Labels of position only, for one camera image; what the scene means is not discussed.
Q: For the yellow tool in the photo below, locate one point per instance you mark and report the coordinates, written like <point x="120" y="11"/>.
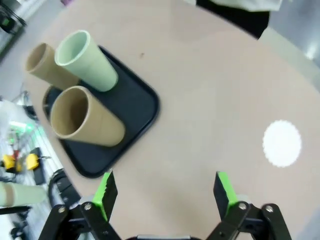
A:
<point x="8" y="163"/>
<point x="32" y="161"/>

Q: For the black plastic tray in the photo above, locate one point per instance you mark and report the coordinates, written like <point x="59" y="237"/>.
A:
<point x="130" y="112"/>

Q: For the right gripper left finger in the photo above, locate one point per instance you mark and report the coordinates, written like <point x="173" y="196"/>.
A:
<point x="102" y="200"/>

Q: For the black trousers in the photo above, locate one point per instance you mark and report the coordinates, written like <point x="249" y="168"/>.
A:
<point x="237" y="20"/>

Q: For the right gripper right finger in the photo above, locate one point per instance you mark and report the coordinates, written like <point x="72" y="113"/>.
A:
<point x="226" y="197"/>

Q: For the pale green spare cup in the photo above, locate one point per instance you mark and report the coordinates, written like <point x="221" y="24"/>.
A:
<point x="25" y="193"/>

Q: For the cream sweater torso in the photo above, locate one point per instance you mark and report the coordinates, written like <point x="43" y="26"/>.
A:
<point x="262" y="5"/>

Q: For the brown cup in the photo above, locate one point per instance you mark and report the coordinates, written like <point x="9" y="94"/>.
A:
<point x="45" y="70"/>
<point x="105" y="125"/>

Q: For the white scalloped paper coaster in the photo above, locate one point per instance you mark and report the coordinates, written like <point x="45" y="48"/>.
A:
<point x="282" y="145"/>

